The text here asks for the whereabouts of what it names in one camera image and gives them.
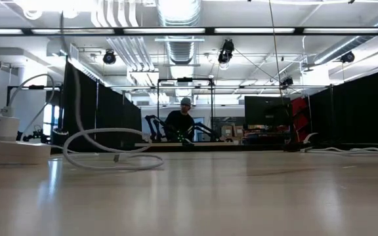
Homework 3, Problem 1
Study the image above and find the black overhead rig beam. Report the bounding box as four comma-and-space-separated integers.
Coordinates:
0, 26, 378, 37

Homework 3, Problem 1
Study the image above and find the black round pot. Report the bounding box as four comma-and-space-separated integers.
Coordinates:
51, 128, 70, 147

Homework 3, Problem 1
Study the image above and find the black curtain divider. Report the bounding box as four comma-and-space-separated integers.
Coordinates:
308, 64, 378, 146
60, 60, 143, 149

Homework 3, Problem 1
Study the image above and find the black shelf frame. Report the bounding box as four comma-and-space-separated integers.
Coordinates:
6, 84, 64, 145

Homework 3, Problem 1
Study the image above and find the white coiled power cord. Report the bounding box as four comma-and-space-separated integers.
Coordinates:
302, 132, 378, 157

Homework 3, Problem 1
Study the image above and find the person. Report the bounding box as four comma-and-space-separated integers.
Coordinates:
162, 97, 196, 142

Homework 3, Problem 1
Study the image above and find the distant black rig frame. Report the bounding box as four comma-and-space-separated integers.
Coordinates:
156, 77, 215, 142

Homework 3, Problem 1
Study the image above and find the black aluminium table frame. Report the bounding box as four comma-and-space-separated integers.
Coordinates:
49, 142, 378, 153

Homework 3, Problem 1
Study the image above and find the white braided USB cable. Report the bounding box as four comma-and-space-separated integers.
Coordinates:
62, 65, 165, 172

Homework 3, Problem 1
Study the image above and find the thin white charger cable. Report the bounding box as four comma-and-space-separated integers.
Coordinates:
7, 73, 56, 138

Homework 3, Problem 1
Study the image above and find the white USB wall charger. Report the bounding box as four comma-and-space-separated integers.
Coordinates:
0, 114, 21, 142

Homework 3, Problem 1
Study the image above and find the black monitor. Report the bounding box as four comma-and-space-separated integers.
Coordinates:
243, 95, 292, 127

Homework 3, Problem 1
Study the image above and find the red cabinet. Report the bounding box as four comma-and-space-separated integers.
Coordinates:
290, 96, 310, 143

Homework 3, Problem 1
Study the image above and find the silver ventilation duct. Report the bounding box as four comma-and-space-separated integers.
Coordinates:
155, 0, 203, 66

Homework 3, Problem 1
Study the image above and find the long white power strip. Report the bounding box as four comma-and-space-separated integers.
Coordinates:
0, 137, 52, 166

